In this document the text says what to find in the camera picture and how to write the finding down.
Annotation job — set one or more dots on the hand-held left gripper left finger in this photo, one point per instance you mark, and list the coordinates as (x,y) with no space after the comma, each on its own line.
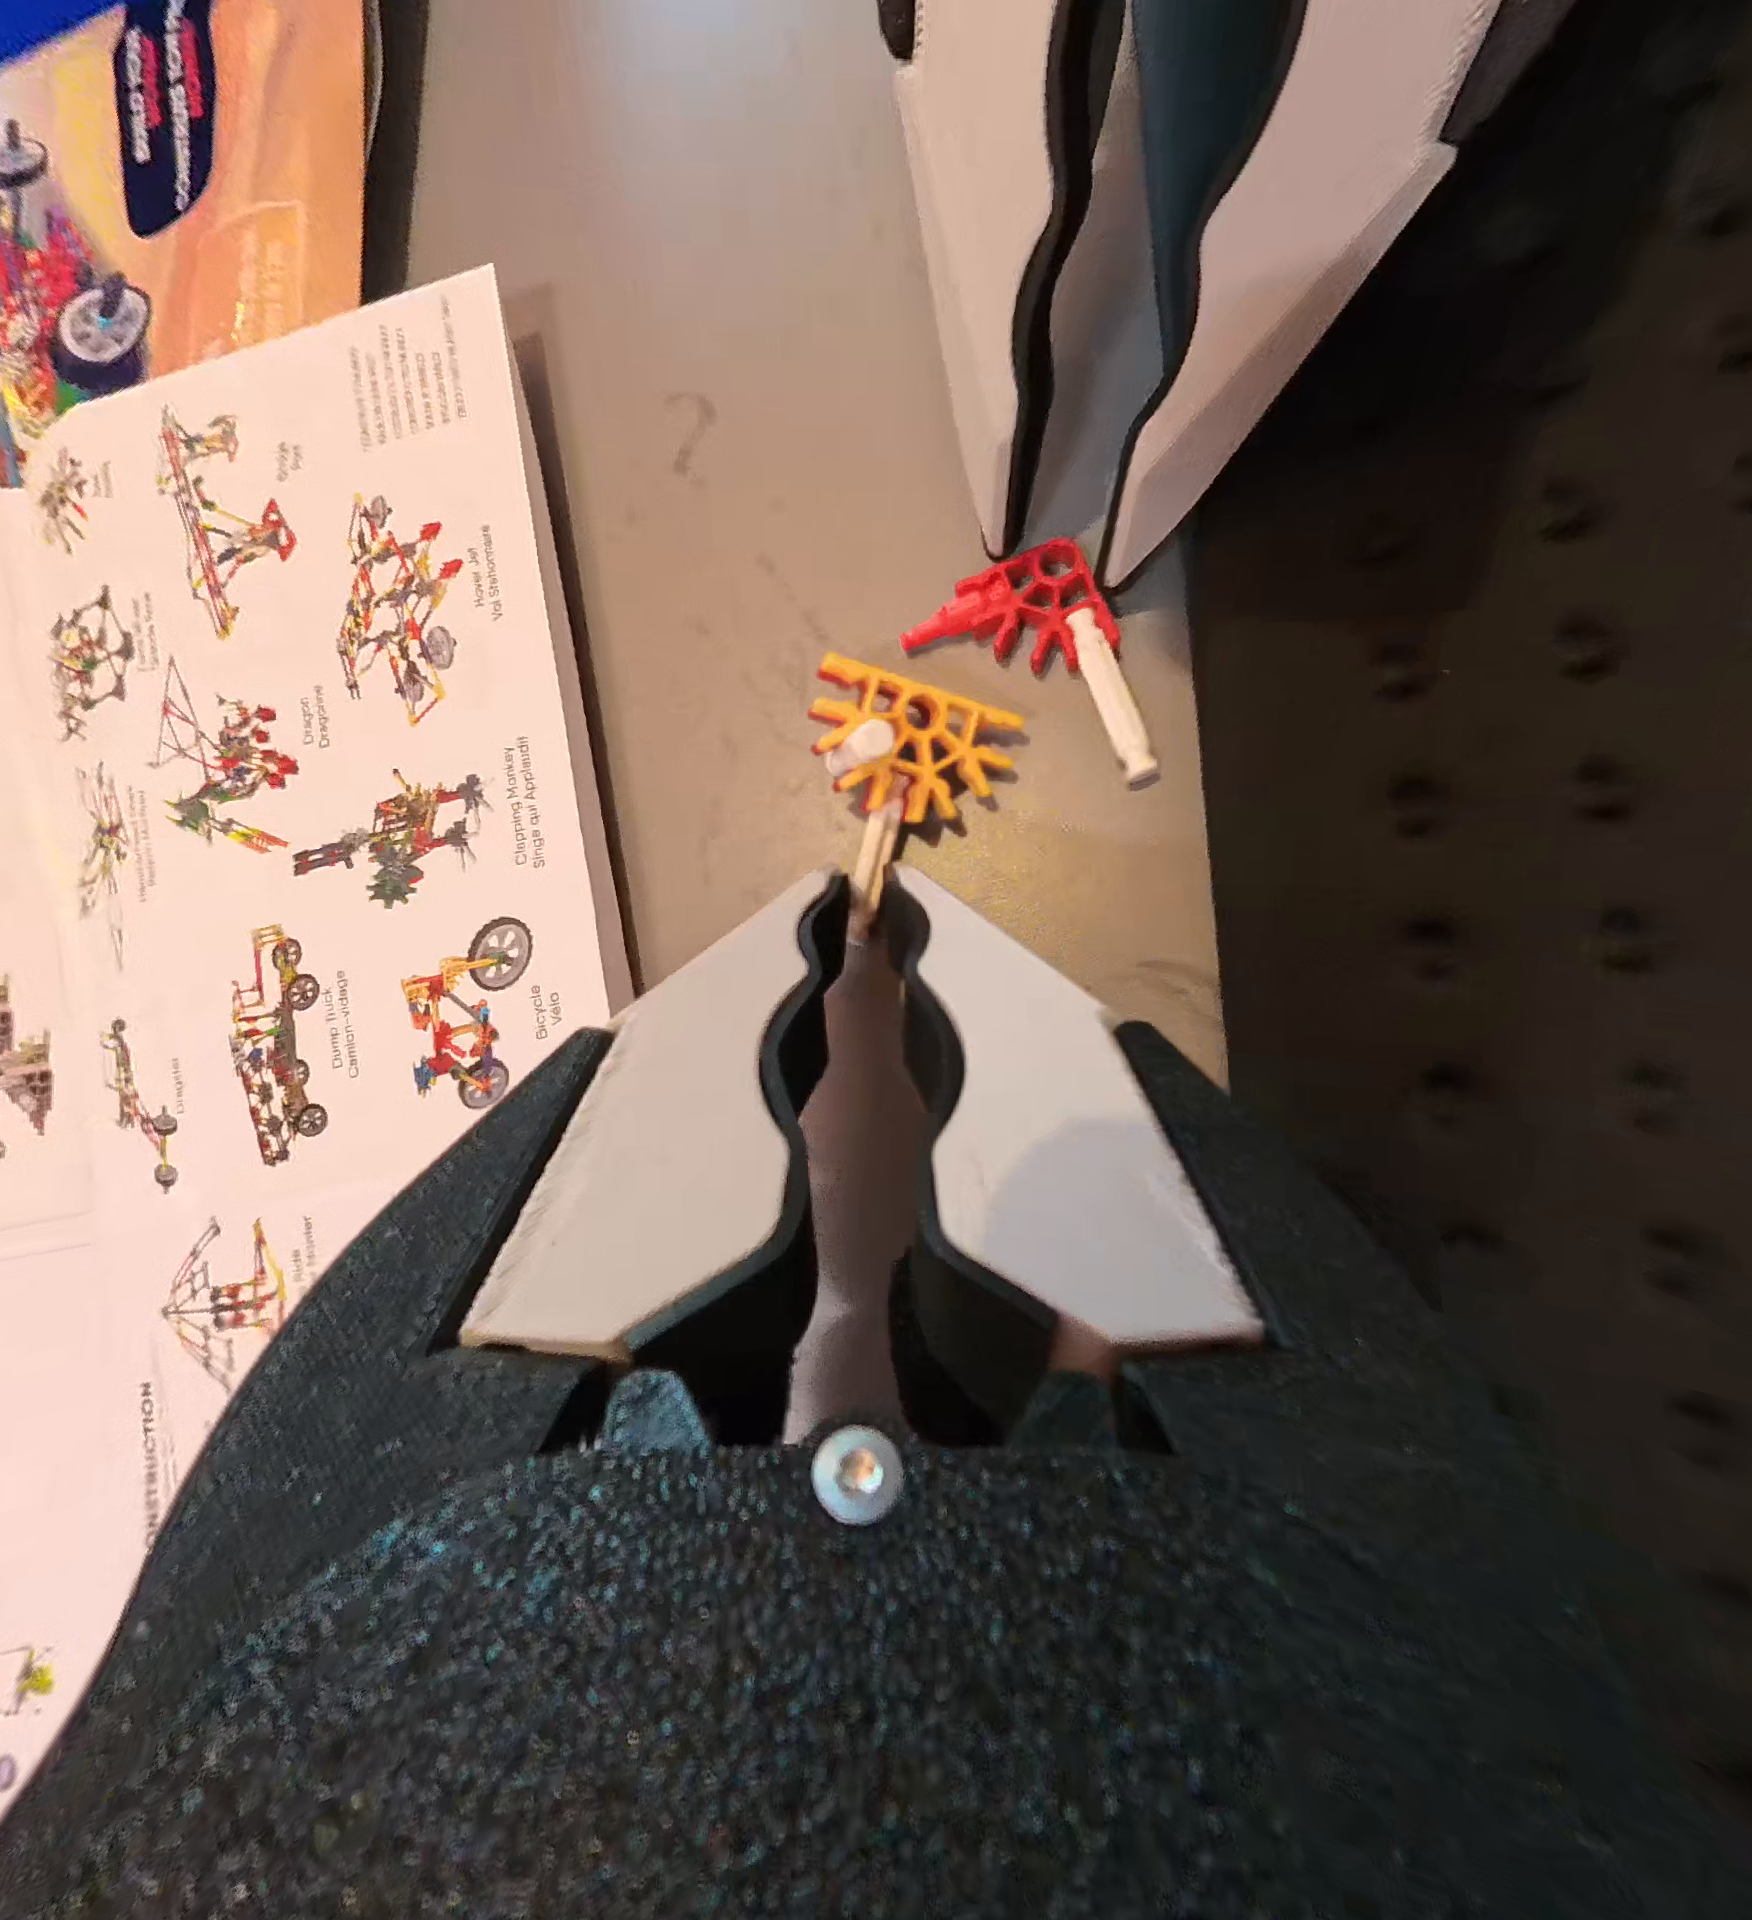
(649,1172)

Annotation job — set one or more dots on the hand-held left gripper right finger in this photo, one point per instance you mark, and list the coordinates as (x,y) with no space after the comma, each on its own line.
(1088,1172)

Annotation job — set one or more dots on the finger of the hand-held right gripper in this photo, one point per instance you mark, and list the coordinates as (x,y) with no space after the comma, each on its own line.
(984,180)
(1311,225)

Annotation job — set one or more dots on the white plastic rod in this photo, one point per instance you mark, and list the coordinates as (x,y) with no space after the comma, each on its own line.
(882,847)
(1115,705)
(856,743)

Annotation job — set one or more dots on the red plastic connector piece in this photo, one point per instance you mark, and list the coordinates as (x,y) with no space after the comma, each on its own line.
(1039,599)

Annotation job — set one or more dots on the short red plastic rod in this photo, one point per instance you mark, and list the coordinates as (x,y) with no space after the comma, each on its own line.
(952,616)

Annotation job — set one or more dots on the red yellow K'nex assembly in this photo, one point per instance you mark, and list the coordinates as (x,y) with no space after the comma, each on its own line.
(910,705)

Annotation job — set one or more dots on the white printed instruction sheet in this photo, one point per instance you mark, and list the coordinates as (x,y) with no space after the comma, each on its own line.
(367,897)

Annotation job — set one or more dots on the orange and red toy bag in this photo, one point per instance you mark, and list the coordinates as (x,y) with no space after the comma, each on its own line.
(258,225)

